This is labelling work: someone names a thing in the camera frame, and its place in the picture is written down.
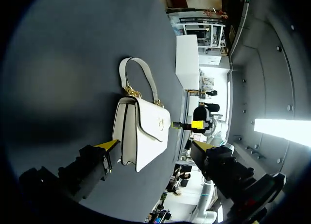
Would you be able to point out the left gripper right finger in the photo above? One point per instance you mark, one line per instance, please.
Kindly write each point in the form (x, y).
(218, 165)

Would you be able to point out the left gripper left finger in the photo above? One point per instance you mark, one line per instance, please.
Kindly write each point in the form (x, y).
(92, 165)

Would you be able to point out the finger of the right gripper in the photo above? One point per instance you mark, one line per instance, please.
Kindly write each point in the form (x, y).
(198, 125)
(181, 125)

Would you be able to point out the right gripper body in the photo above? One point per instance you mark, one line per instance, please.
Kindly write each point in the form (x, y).
(201, 113)

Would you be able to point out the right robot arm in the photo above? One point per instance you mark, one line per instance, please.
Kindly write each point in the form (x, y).
(218, 129)

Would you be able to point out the white leather handbag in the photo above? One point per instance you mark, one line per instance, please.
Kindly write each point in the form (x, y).
(148, 126)

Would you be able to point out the person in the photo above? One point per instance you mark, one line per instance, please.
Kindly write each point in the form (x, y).
(185, 176)

